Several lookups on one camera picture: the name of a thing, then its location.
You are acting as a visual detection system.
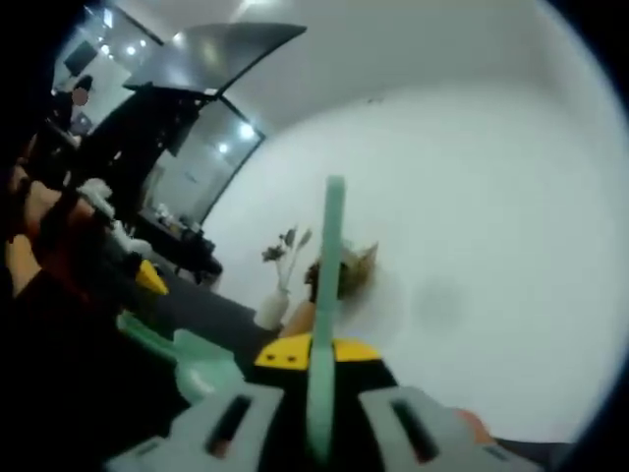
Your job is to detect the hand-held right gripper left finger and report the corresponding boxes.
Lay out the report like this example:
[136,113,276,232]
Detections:
[105,332,315,472]

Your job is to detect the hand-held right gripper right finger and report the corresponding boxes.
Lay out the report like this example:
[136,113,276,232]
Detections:
[332,338,530,472]

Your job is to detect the green broom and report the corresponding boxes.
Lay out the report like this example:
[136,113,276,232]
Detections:
[305,175,349,469]

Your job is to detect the black tabletop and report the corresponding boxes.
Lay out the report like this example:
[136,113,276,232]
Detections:
[112,275,582,472]

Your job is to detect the person's left hand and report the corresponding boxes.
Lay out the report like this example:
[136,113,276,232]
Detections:
[9,171,115,258]

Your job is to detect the person's right hand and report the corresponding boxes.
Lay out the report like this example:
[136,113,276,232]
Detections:
[454,408,493,446]

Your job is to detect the black low table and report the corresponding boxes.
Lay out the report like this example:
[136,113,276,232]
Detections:
[133,209,223,286]

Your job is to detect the white vase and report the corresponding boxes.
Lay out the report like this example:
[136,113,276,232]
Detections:
[254,288,292,330]

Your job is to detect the dark dried flower stems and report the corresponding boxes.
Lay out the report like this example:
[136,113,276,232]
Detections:
[260,225,315,296]

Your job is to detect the orange vase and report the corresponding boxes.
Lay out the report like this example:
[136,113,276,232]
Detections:
[278,299,319,341]

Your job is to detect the brown dried grass bunch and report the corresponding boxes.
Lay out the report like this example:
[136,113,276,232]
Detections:
[303,239,380,302]

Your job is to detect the small black wall screen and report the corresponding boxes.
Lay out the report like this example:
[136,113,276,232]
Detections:
[62,39,98,76]

